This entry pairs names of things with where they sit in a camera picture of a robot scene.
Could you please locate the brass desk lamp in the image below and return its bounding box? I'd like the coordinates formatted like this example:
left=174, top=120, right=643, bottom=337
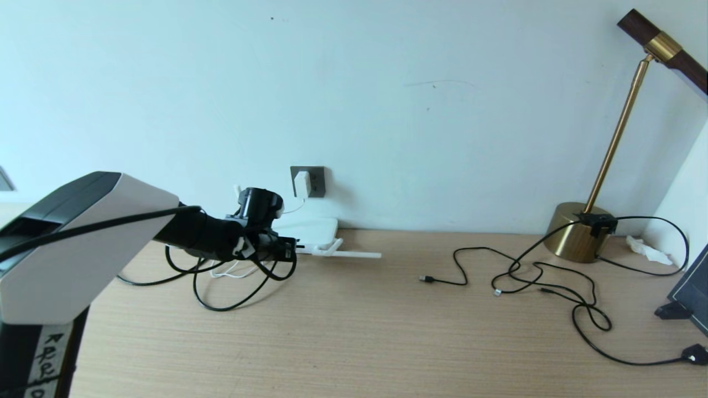
left=545, top=8, right=708, bottom=263

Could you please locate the black cable silver tip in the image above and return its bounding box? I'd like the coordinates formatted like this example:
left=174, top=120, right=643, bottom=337
left=491, top=260, right=599, bottom=306

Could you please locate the thick black cable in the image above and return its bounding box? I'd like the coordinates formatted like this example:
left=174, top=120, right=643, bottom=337
left=116, top=246, right=296, bottom=312

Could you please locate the black cable clip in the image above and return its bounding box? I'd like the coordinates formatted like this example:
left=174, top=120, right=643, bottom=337
left=578, top=212, right=618, bottom=237

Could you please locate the dark framed panel on stand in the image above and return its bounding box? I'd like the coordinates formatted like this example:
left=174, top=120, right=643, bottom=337
left=655, top=243, right=708, bottom=337

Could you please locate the grey wall socket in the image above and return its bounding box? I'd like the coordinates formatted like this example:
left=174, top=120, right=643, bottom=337
left=290, top=166, right=326, bottom=198

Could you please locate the black looped cable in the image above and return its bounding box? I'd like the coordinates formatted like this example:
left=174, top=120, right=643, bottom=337
left=596, top=215, right=690, bottom=276

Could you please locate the crumpled white tissue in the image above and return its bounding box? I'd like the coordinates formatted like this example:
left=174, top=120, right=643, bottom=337
left=627, top=235, right=674, bottom=265

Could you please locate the thin white adapter cable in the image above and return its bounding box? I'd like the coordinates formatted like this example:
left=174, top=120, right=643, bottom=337
left=212, top=198, right=306, bottom=279

